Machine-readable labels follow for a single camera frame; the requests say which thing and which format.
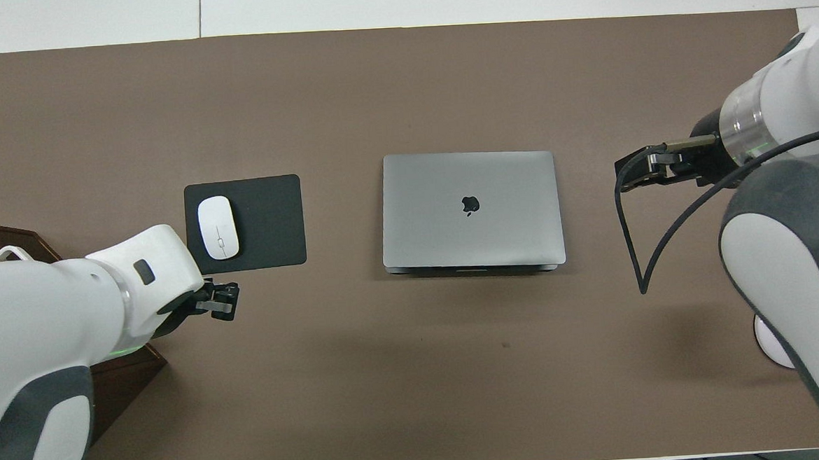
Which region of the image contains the dark wooden box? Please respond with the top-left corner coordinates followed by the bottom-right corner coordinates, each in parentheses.
top-left (0, 209), bottom-right (172, 449)

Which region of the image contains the brown table mat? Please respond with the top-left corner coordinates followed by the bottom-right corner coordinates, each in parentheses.
top-left (0, 6), bottom-right (819, 460)

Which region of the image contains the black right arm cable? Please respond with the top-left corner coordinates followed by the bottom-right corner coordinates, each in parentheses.
top-left (611, 127), bottom-right (819, 297)

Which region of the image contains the white computer mouse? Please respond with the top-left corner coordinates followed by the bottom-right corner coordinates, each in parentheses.
top-left (196, 195), bottom-right (241, 261)

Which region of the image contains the white desk lamp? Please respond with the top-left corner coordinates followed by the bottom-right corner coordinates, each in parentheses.
top-left (752, 312), bottom-right (797, 372)

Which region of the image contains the grey laptop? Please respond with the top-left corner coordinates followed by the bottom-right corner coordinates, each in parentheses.
top-left (377, 145), bottom-right (568, 281)

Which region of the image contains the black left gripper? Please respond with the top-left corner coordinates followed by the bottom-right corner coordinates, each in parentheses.
top-left (149, 278), bottom-right (243, 340)

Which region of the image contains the black mouse pad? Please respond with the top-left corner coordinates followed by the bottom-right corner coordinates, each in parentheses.
top-left (183, 173), bottom-right (309, 276)

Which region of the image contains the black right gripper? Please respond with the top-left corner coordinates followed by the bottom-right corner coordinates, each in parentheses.
top-left (612, 110), bottom-right (739, 193)

